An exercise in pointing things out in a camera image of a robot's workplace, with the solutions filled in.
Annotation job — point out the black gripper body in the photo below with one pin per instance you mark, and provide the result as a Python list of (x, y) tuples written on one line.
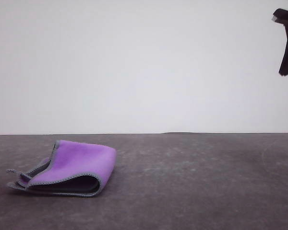
[(285, 16)]

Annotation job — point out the purple towel with grey hem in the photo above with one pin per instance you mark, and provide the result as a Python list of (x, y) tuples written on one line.
[(81, 160)]

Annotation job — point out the grey table cloth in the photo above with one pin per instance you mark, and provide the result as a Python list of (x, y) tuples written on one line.
[(194, 187)]

